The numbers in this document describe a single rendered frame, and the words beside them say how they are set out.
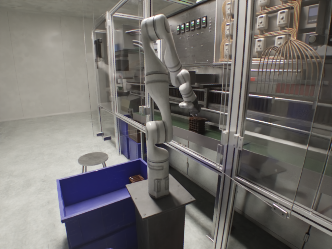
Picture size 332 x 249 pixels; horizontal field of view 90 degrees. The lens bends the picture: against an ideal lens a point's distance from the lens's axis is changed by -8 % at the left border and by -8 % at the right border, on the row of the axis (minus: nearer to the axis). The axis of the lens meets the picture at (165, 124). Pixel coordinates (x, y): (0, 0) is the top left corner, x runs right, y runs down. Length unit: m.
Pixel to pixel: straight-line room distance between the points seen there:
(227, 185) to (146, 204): 0.43
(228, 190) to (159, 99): 0.59
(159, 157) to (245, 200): 0.85
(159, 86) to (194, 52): 1.23
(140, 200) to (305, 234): 0.91
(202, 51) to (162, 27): 1.09
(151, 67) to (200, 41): 1.18
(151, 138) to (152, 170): 0.14
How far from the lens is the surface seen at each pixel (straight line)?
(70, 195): 1.40
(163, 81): 0.71
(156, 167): 0.75
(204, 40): 1.82
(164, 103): 0.71
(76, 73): 5.85
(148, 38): 0.79
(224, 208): 1.09
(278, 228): 1.38
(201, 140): 1.15
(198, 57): 1.85
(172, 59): 0.87
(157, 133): 0.69
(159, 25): 0.76
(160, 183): 0.79
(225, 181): 1.00
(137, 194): 0.86
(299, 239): 1.35
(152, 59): 0.74
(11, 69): 5.86
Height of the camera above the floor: 1.06
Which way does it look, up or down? 15 degrees down
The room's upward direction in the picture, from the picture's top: straight up
